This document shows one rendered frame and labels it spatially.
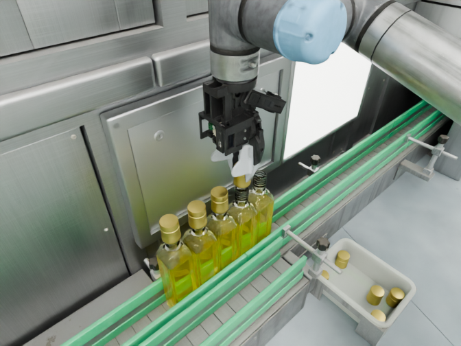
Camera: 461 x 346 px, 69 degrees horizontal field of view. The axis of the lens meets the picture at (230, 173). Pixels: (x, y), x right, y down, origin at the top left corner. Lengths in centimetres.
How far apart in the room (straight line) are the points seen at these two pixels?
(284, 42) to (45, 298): 68
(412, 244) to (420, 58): 84
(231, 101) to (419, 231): 90
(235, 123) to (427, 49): 27
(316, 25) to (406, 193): 109
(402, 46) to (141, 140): 44
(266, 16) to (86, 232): 54
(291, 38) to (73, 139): 40
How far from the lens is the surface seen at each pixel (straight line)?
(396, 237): 123
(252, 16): 44
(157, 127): 65
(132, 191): 69
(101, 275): 86
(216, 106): 54
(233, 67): 50
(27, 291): 80
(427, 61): 47
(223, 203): 65
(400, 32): 48
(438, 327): 108
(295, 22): 40
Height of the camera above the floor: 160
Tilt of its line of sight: 39 degrees down
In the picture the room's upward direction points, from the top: straight up
